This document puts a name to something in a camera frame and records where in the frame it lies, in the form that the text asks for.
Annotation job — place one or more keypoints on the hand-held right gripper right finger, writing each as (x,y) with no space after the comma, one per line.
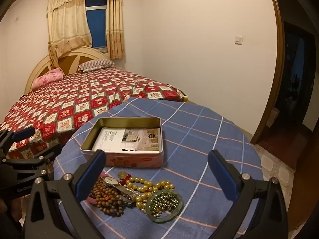
(222,176)

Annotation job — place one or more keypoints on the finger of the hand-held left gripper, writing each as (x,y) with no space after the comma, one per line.
(41,158)
(23,132)

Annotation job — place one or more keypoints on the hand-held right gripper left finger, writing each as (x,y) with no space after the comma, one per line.
(90,175)

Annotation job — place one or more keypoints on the pink tin box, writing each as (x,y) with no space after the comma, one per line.
(134,159)

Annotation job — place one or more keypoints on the green glass bangle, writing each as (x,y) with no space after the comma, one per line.
(162,219)

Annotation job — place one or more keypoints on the silver wristwatch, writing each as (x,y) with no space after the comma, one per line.
(111,181)

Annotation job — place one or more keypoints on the blue checked tablecloth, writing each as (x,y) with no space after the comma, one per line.
(199,134)

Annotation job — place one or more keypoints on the printed paper leaflet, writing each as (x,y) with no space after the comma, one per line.
(129,139)

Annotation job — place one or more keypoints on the pink pillow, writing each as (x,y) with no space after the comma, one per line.
(48,77)

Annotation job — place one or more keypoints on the red patterned bedspread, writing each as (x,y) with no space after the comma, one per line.
(74,97)

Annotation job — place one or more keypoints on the cream arched headboard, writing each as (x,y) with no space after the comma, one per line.
(39,67)

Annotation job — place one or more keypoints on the small beige box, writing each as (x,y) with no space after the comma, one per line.
(273,117)

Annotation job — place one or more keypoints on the striped pillow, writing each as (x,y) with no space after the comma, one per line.
(96,64)

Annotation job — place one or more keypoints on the wide beige floral curtain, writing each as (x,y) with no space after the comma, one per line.
(67,22)

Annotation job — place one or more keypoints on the window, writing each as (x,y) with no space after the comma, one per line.
(98,27)

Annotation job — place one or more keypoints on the narrow beige floral curtain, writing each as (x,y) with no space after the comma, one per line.
(115,22)

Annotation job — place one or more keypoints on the brown wooden door frame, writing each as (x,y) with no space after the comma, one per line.
(278,62)

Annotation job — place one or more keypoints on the white light switch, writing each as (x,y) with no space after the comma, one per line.
(238,40)

